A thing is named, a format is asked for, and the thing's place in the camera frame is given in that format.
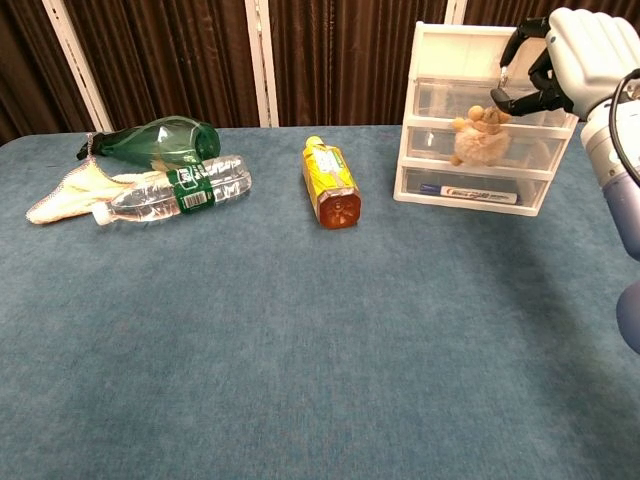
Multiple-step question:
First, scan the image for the blue whiteboard marker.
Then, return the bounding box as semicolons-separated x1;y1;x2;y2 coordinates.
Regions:
418;183;521;206

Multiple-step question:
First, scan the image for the yellow label tea bottle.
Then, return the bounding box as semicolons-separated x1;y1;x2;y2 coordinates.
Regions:
301;135;362;231

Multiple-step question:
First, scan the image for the beige plush sheep keychain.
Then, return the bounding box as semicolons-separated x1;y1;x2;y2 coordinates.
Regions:
449;67;514;168

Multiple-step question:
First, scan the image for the cream cloth with stitched edge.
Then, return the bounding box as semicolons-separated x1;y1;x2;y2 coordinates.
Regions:
25;132;151;225

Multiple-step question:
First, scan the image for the white frame post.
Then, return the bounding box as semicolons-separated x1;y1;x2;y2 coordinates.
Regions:
443;0;469;25
41;0;114;133
244;0;280;128

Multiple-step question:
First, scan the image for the white plastic drawer cabinet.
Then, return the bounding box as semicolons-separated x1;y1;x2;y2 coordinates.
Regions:
393;20;581;217

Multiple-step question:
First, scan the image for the blue velvet tablecloth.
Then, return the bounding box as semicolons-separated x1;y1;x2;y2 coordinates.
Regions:
0;119;640;480

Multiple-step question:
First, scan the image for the clear plastic drawer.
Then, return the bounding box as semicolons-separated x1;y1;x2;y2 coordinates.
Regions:
401;166;549;209
413;77;576;129
407;124;566;174

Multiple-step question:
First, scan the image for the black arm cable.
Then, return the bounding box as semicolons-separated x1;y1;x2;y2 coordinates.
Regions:
612;68;640;187

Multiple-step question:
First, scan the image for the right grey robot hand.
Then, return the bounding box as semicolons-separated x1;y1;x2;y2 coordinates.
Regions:
490;6;632;121

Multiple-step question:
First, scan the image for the green plastic bottle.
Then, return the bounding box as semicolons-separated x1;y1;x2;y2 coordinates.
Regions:
76;115;222;170

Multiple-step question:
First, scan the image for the clear water bottle green label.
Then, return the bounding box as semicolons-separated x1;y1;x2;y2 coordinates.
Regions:
91;154;252;227

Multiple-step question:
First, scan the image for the dark brown curtain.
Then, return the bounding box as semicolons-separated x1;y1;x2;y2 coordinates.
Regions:
0;0;640;146

